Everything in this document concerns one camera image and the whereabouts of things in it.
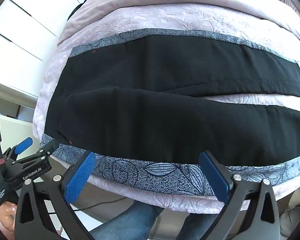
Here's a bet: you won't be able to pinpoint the person's leg in jeans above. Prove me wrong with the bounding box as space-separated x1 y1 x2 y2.
89 201 165 240
182 213 222 240

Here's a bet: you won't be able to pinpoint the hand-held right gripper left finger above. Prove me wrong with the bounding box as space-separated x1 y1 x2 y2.
14 151 98 240

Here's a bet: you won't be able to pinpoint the lilac embossed bed blanket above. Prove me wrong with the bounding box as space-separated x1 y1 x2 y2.
32 6 300 212

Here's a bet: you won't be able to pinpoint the blue-grey floral cloth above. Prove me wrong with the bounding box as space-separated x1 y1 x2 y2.
40 29 300 197

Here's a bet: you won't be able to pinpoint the white wardrobe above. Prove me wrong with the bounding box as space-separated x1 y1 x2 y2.
0 0 95 98

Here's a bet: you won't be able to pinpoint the person's left leg in jeans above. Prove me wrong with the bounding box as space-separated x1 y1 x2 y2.
89 201 165 240

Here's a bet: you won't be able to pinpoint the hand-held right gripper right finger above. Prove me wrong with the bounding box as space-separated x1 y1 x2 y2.
199 150 282 240

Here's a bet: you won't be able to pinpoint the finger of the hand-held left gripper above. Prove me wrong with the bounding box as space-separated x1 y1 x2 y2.
11 138 60 167
4 137 33 161

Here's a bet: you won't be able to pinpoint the person's left hand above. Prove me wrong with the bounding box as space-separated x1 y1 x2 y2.
0 200 18 233

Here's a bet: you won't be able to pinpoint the black cable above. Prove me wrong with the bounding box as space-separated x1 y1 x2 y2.
71 195 132 212

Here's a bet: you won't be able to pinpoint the black pants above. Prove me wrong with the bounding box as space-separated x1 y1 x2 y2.
44 35 300 167

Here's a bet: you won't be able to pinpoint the person's right leg in jeans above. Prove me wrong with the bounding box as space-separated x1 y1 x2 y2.
182 213 222 240

